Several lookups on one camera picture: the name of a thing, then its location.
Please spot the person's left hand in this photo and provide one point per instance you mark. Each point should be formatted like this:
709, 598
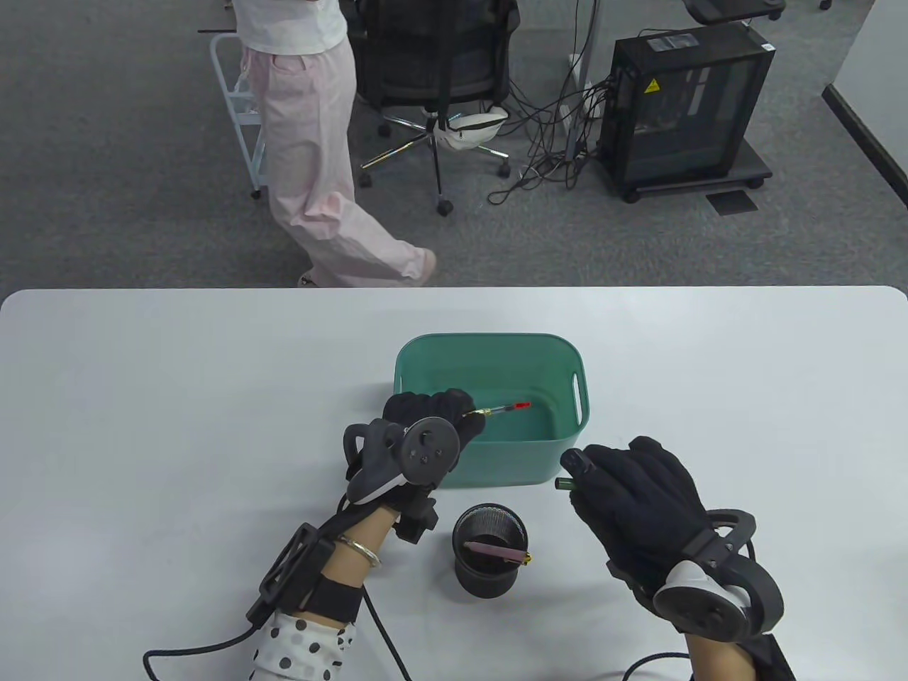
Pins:
440, 404

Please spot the person's right hand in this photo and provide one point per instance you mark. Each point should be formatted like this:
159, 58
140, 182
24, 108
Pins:
638, 496

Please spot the clear red-tipped pen converter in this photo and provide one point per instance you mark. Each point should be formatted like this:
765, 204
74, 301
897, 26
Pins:
500, 409

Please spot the pink fountain pen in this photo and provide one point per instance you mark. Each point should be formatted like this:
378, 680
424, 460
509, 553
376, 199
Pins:
489, 549

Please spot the person's left forearm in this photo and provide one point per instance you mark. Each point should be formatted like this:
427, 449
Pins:
355, 560

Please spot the person's right forearm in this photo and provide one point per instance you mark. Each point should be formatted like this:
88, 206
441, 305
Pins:
716, 660

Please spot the black white hand tracker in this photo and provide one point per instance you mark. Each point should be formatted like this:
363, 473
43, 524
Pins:
425, 447
702, 610

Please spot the green plastic bin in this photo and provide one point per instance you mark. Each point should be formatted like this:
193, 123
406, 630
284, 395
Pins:
511, 461

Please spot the black mesh pen holder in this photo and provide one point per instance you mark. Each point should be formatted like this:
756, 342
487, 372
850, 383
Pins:
486, 578

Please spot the white bag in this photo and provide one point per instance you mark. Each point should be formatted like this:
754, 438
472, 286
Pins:
468, 133

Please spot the white polka dot sleeve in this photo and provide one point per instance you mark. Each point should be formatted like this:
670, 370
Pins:
298, 649

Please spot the grey power strip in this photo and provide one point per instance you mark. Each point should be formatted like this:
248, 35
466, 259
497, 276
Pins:
574, 145

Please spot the black floor outlet cover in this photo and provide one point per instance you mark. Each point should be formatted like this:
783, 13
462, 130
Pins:
732, 203

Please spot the black mesh office chair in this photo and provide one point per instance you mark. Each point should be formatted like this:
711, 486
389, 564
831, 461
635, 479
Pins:
425, 57

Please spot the white rolling cart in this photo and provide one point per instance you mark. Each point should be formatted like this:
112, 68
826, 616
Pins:
237, 120

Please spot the black wheeled platform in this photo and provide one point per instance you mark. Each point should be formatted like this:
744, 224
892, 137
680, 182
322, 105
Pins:
752, 167

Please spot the white desk leg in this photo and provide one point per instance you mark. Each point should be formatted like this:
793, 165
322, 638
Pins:
578, 71

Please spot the black computer cabinet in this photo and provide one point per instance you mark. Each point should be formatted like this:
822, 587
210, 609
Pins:
681, 113

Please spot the black chair base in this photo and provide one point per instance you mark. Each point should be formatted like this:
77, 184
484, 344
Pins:
731, 8

